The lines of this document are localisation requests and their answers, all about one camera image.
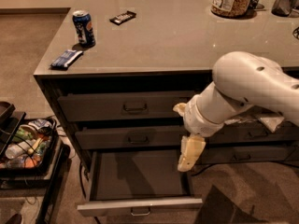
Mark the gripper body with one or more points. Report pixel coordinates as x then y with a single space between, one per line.
198 120

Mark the grey drawer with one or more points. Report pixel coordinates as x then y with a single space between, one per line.
218 155
254 132
137 183
153 136
117 106

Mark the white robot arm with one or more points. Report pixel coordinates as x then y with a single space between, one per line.
240 81

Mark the clear plastic snack bags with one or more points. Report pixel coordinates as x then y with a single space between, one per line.
271 121

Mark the grey counter cabinet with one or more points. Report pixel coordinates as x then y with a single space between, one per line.
170 45

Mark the black candy bar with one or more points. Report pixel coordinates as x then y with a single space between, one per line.
122 18

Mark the large nut jar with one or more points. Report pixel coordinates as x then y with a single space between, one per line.
230 8

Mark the blue snack packet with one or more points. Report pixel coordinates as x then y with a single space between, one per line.
66 59

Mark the black bin of snacks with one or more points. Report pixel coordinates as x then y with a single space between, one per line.
27 146

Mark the blue soda can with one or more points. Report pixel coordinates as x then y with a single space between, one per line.
84 28

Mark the dark glass pitcher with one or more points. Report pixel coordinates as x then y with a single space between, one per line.
284 8

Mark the black cart frame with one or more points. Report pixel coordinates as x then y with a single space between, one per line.
28 198

